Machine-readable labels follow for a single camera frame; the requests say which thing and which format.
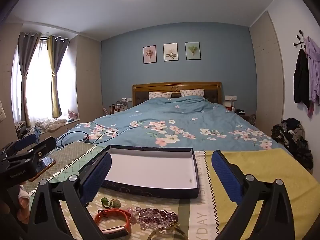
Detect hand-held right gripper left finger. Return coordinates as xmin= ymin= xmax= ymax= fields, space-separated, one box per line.
xmin=27 ymin=152 xmax=113 ymax=240

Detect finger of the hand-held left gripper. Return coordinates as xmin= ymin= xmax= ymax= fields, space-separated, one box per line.
xmin=6 ymin=137 xmax=57 ymax=162
xmin=0 ymin=133 xmax=37 ymax=158

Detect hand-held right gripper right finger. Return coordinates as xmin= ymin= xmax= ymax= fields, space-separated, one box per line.
xmin=211 ymin=150 xmax=303 ymax=240

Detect orange smart band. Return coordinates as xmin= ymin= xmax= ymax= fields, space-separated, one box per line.
xmin=94 ymin=208 xmax=132 ymax=239

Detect clear bead bracelet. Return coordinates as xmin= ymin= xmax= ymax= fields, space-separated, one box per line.
xmin=125 ymin=206 xmax=143 ymax=230

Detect dark blue cardboard box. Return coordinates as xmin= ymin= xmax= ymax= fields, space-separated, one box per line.
xmin=100 ymin=144 xmax=202 ymax=198

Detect purple bead bracelet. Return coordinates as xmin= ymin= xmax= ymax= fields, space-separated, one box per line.
xmin=136 ymin=207 xmax=179 ymax=227

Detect gold bangle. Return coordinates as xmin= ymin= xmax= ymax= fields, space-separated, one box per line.
xmin=147 ymin=227 xmax=188 ymax=240

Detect person's left hand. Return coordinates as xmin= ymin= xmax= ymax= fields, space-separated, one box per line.
xmin=15 ymin=185 xmax=32 ymax=222

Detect dark cloth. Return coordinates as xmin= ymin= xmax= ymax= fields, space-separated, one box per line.
xmin=14 ymin=121 xmax=28 ymax=138

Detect smartphone with gold case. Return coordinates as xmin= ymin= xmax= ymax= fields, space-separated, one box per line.
xmin=28 ymin=156 xmax=57 ymax=182

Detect pile of light bedding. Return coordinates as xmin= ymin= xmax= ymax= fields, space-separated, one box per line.
xmin=35 ymin=118 xmax=68 ymax=132

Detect window seat cabinet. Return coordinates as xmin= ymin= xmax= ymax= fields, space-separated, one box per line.
xmin=37 ymin=120 xmax=80 ymax=140

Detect green lattice cloth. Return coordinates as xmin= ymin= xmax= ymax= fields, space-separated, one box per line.
xmin=24 ymin=141 xmax=112 ymax=198

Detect yellow patterned cloth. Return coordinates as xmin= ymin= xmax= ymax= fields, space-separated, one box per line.
xmin=57 ymin=148 xmax=319 ymax=240

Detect white sheer curtain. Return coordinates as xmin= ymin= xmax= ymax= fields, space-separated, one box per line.
xmin=11 ymin=39 xmax=78 ymax=130

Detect bedside cosmetics cluster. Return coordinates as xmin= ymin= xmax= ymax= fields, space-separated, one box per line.
xmin=109 ymin=100 xmax=128 ymax=114

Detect beige wardrobe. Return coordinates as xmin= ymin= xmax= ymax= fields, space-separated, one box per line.
xmin=67 ymin=35 xmax=103 ymax=123
xmin=249 ymin=10 xmax=285 ymax=137

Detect pile of dark clothes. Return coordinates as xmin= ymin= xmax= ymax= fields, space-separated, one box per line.
xmin=271 ymin=117 xmax=314 ymax=170

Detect bed with floral blue duvet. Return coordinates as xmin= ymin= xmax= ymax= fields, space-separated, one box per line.
xmin=56 ymin=96 xmax=292 ymax=155

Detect yellow and grey curtain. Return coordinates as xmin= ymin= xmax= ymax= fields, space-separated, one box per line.
xmin=47 ymin=35 xmax=69 ymax=118

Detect spotted white pillow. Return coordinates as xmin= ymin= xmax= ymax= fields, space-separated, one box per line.
xmin=180 ymin=89 xmax=205 ymax=97
xmin=149 ymin=91 xmax=172 ymax=99

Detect wooden headboard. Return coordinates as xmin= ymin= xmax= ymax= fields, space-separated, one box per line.
xmin=132 ymin=81 xmax=223 ymax=105

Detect black jacket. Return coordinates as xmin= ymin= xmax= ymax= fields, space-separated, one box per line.
xmin=293 ymin=48 xmax=310 ymax=108

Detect framed green leaf picture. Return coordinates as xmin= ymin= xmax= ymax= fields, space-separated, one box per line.
xmin=185 ymin=41 xmax=202 ymax=60

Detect framed pink flower picture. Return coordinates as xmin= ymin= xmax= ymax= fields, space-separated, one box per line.
xmin=142 ymin=45 xmax=157 ymax=64

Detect framed white flower picture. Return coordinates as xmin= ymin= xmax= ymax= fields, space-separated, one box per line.
xmin=163 ymin=43 xmax=179 ymax=62

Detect purple jacket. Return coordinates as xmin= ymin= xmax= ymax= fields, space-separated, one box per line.
xmin=304 ymin=36 xmax=320 ymax=117

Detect black cable with adapter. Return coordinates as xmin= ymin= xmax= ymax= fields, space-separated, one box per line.
xmin=55 ymin=122 xmax=119 ymax=150

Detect black wall coat hooks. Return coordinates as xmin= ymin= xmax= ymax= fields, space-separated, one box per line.
xmin=292 ymin=30 xmax=307 ymax=49

